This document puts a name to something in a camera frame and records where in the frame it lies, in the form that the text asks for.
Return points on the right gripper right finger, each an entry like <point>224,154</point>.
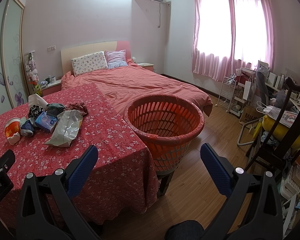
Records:
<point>263,218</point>

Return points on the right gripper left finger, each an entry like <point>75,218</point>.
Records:
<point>46,210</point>

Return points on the blue tissue pack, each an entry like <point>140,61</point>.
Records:
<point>46,122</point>

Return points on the silver blue foil bag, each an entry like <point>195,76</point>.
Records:
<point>67,128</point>

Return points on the white tissue paper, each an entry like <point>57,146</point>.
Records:
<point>35,99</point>

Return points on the black mesh anti-slip mat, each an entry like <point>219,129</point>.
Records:
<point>54,109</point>

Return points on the red instant noodle cup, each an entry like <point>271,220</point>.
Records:
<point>12,131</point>

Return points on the red floral tablecloth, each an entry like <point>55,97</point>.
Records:
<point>124,175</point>

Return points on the black white patterned cloth ball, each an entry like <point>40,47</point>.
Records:
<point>35,111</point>

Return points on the sliding wardrobe floral doors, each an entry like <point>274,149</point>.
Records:
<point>13,88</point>

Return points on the yellow green plush toy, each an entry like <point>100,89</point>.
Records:
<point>38,90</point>

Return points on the cluttered desk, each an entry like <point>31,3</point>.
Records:
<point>277,99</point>

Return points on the hanging plush toy column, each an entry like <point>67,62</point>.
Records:
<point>31,68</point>

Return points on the dark red crumpled fabric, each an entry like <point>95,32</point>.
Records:
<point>79,107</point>

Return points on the pink white left nightstand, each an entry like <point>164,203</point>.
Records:
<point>52,88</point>

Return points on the white mug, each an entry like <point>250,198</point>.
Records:
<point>53,79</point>

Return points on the orange plastic laundry basket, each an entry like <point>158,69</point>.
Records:
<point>166,124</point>

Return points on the beige wooden headboard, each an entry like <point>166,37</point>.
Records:
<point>68,54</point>

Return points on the salmon pink bed duvet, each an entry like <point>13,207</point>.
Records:
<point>122,85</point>

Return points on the white floral pillow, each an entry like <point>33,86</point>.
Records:
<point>89,63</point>

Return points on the pink striped pillow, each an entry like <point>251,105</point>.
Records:
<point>116,59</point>

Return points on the right bedside nightstand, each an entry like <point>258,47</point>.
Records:
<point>147,66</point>

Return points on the pink window curtain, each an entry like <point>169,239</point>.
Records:
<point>230,34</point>

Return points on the white wire rack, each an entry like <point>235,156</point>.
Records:
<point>226,94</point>

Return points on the black chair frame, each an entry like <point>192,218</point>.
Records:
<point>277,158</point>

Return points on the wall power socket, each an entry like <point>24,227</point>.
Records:
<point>51,48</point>

